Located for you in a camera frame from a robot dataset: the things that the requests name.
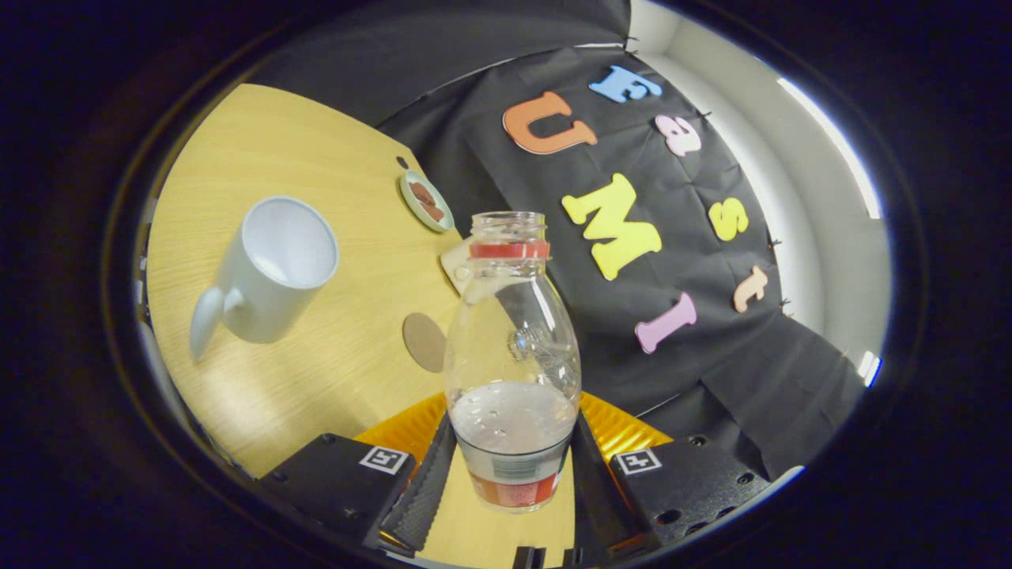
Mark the white cup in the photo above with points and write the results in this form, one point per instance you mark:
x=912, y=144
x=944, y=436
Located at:
x=261, y=308

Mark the wooden table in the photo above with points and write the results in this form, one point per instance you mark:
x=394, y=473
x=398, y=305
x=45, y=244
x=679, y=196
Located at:
x=277, y=142

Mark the long ceiling light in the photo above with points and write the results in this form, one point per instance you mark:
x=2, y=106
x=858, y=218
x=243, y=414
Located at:
x=838, y=142

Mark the white toaster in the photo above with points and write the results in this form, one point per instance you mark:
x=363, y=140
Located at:
x=457, y=269

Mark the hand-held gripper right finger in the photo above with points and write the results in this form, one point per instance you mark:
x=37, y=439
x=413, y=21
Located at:
x=593, y=490

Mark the small ceiling light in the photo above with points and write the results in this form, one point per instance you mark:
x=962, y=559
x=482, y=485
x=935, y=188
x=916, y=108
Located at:
x=868, y=369

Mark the clear plastic juice bottle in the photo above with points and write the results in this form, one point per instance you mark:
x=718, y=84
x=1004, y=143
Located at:
x=514, y=427

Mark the round brown coaster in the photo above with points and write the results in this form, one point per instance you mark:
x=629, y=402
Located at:
x=425, y=344

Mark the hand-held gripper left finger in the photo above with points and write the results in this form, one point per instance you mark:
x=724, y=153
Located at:
x=427, y=490

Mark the pale green plate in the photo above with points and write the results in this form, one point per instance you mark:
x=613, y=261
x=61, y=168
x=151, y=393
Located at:
x=413, y=207

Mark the reddish brown meat piece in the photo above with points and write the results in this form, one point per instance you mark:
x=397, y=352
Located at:
x=421, y=194
x=434, y=212

